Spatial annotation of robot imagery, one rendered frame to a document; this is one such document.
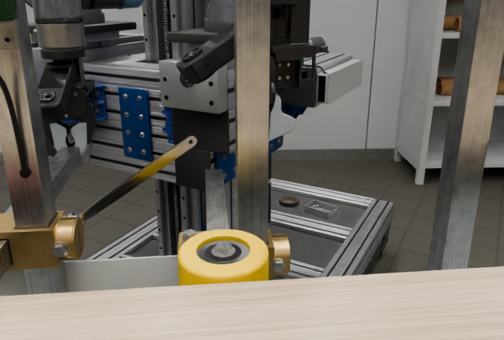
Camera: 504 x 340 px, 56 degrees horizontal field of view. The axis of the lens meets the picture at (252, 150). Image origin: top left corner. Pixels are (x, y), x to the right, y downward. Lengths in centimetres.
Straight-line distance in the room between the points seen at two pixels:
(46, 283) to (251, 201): 26
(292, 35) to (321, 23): 251
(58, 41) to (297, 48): 42
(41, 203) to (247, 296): 28
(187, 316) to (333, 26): 285
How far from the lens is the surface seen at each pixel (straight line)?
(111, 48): 137
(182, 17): 121
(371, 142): 335
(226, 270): 40
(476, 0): 59
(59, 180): 78
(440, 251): 67
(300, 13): 61
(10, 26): 53
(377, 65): 323
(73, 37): 85
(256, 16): 50
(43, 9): 85
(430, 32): 291
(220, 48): 56
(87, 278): 66
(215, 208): 69
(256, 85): 51
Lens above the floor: 112
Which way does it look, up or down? 19 degrees down
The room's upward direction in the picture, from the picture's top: straight up
